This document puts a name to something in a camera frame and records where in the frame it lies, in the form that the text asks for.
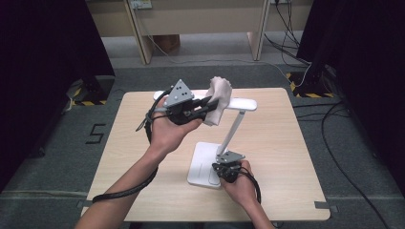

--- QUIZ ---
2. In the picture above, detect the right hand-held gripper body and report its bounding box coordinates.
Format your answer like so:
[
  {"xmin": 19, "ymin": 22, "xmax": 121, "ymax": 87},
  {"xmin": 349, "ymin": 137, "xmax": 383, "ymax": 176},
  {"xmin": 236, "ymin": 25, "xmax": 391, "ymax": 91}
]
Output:
[{"xmin": 216, "ymin": 151, "xmax": 246, "ymax": 184}]

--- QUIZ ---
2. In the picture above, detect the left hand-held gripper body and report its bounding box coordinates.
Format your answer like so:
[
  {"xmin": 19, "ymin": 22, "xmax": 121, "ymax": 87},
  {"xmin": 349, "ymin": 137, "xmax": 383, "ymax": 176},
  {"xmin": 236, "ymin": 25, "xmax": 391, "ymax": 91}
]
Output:
[{"xmin": 162, "ymin": 78, "xmax": 204, "ymax": 126}]

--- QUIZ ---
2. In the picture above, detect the white desk lamp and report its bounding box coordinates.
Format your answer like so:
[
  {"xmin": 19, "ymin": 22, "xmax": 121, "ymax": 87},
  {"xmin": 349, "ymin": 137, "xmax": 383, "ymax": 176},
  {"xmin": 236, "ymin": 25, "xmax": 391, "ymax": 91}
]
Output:
[{"xmin": 153, "ymin": 90, "xmax": 258, "ymax": 190}]

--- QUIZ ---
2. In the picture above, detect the beige cloth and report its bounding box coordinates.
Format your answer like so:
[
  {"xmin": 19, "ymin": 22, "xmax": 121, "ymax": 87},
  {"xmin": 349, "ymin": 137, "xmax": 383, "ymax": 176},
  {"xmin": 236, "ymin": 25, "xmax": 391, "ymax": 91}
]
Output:
[{"xmin": 203, "ymin": 75, "xmax": 233, "ymax": 127}]

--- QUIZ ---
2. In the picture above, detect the person's right hand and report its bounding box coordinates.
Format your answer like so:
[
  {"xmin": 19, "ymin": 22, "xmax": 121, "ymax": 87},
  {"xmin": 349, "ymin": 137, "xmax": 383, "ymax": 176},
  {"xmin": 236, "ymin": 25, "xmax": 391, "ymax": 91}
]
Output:
[{"xmin": 220, "ymin": 159, "xmax": 259, "ymax": 208}]

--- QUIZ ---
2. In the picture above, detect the person's left hand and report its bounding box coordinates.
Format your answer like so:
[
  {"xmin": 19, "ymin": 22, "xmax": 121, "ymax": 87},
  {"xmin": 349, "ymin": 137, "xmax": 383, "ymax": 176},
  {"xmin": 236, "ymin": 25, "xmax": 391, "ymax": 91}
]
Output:
[{"xmin": 149, "ymin": 96, "xmax": 203, "ymax": 156}]

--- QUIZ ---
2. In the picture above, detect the brown cardboard box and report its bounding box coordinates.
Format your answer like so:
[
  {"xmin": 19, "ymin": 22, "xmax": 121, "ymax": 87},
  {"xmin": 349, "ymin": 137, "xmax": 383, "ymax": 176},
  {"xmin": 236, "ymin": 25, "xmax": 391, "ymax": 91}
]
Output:
[{"xmin": 152, "ymin": 33, "xmax": 181, "ymax": 53}]

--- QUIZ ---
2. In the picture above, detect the beige wooden desk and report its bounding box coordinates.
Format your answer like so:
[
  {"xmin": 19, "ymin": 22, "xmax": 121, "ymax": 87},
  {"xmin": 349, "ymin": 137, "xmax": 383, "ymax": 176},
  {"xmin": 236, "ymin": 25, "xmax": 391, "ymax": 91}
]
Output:
[{"xmin": 85, "ymin": 0, "xmax": 314, "ymax": 66}]

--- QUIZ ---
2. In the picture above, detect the black stand striped base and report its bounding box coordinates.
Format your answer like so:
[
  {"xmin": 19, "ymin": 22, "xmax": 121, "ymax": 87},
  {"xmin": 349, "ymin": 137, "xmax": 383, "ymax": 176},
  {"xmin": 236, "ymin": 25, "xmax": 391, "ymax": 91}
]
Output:
[
  {"xmin": 65, "ymin": 74, "xmax": 116, "ymax": 108},
  {"xmin": 285, "ymin": 0, "xmax": 338, "ymax": 99}
]

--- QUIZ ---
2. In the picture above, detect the white power strip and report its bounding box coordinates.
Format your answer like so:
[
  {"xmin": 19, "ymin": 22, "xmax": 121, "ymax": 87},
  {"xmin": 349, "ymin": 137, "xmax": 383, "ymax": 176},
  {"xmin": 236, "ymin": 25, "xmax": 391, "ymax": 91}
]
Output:
[{"xmin": 129, "ymin": 0, "xmax": 153, "ymax": 10}]

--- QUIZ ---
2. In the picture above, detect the grey tape piece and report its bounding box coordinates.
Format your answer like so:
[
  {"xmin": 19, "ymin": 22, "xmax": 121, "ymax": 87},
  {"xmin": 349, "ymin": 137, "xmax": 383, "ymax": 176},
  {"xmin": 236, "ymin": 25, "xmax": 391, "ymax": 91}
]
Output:
[
  {"xmin": 76, "ymin": 199, "xmax": 97, "ymax": 209},
  {"xmin": 314, "ymin": 200, "xmax": 339, "ymax": 214}
]

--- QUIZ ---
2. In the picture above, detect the dark curtain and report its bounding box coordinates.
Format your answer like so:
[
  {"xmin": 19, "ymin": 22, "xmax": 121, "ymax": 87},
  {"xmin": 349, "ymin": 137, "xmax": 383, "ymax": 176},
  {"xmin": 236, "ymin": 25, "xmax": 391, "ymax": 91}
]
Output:
[
  {"xmin": 0, "ymin": 0, "xmax": 116, "ymax": 192},
  {"xmin": 297, "ymin": 0, "xmax": 405, "ymax": 195}
]

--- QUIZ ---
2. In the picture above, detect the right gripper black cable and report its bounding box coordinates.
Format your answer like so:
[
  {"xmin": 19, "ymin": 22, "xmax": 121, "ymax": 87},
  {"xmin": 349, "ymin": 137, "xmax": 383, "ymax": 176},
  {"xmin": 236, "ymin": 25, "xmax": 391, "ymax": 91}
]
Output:
[{"xmin": 238, "ymin": 166, "xmax": 263, "ymax": 205}]

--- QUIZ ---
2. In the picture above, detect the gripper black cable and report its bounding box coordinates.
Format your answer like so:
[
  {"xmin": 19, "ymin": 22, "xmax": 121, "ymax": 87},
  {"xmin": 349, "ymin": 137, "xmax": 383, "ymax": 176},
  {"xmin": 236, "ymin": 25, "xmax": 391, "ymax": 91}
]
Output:
[
  {"xmin": 92, "ymin": 89, "xmax": 173, "ymax": 204},
  {"xmin": 238, "ymin": 166, "xmax": 263, "ymax": 205}
]

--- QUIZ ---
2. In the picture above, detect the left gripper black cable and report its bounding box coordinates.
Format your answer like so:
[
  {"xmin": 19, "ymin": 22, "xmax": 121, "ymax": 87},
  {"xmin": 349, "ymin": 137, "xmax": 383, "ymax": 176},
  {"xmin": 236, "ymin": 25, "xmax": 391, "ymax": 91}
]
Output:
[{"xmin": 92, "ymin": 89, "xmax": 173, "ymax": 204}]

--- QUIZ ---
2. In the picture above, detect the long black floor cable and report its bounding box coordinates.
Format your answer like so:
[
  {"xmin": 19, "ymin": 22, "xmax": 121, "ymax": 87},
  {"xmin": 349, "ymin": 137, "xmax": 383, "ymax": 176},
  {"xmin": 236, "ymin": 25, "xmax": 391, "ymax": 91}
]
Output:
[{"xmin": 320, "ymin": 100, "xmax": 391, "ymax": 229}]

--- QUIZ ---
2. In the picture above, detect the black cable bundle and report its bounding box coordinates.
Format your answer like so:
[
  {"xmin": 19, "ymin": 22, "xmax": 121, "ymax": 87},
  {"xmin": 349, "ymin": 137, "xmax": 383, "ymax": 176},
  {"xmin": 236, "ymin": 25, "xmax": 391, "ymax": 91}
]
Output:
[{"xmin": 264, "ymin": 0, "xmax": 311, "ymax": 68}]

